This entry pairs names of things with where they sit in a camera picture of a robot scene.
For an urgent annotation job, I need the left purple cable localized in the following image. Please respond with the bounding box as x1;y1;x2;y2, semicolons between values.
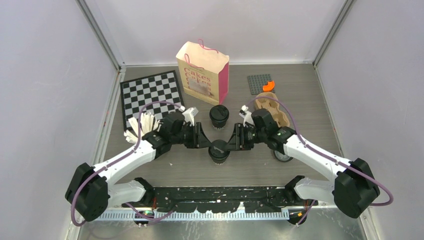
70;100;186;228

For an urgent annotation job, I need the grey lego baseplate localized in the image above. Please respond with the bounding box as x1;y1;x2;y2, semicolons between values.
247;74;272;95

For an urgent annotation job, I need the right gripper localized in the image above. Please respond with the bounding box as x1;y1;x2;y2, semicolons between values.
225;122;267;151

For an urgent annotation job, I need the black white chessboard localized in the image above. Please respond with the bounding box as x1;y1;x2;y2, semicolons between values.
120;70;184;131

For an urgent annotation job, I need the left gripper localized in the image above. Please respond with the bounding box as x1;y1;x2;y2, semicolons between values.
170;122;212;149

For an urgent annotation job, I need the paper cakes gift bag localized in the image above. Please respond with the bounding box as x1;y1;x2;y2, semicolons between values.
176;39;230;106

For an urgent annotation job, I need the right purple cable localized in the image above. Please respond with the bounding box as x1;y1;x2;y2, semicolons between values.
243;96;394;228

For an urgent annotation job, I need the brown cardboard cup carrier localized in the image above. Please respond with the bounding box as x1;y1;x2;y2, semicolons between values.
254;92;290;127

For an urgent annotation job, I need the black plastic cup lid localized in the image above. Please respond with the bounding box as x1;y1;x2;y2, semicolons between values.
209;104;230;122

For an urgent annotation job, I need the purple cable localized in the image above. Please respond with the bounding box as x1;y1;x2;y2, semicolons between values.
70;100;186;228
243;96;394;228

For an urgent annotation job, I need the orange plastic piece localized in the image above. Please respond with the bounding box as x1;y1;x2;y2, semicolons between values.
262;80;275;93

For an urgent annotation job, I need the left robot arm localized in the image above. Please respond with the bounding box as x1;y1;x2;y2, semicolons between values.
65;107;210;226

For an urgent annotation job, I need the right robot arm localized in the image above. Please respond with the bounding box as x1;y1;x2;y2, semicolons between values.
224;105;380;218

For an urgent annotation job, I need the black paper coffee cup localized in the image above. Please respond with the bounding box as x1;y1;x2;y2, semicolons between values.
210;118;228;130

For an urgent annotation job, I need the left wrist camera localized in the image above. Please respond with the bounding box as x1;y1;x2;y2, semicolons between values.
181;107;199;126

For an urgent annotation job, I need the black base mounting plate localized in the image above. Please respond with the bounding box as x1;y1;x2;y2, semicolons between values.
138;186;312;213

